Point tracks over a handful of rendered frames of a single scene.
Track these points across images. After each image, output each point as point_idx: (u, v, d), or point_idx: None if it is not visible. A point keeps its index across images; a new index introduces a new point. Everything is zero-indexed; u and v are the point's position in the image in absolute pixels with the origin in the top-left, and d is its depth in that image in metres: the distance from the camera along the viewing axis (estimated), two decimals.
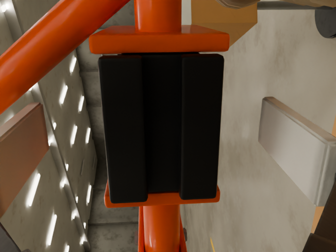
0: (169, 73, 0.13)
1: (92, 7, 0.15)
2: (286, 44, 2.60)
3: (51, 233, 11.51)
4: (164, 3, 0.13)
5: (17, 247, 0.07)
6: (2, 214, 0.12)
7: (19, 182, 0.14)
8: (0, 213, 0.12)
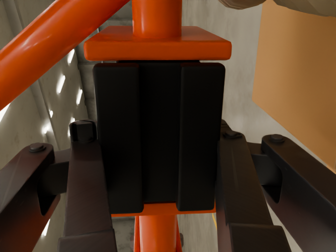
0: (167, 82, 0.12)
1: (88, 9, 0.14)
2: None
3: (47, 223, 11.14)
4: (163, 8, 0.12)
5: (111, 223, 0.08)
6: None
7: None
8: None
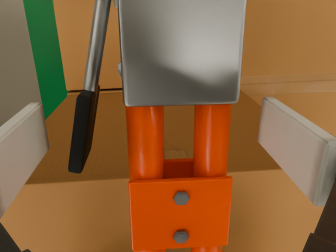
0: None
1: None
2: None
3: None
4: None
5: (17, 247, 0.07)
6: (2, 214, 0.12)
7: (19, 182, 0.14)
8: (0, 213, 0.12)
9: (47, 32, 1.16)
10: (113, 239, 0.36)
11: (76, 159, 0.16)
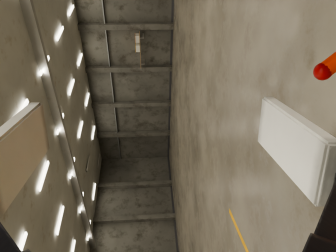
0: None
1: None
2: None
3: (59, 223, 11.35)
4: None
5: (17, 247, 0.07)
6: (2, 214, 0.12)
7: (19, 182, 0.14)
8: (0, 213, 0.12)
9: None
10: None
11: None
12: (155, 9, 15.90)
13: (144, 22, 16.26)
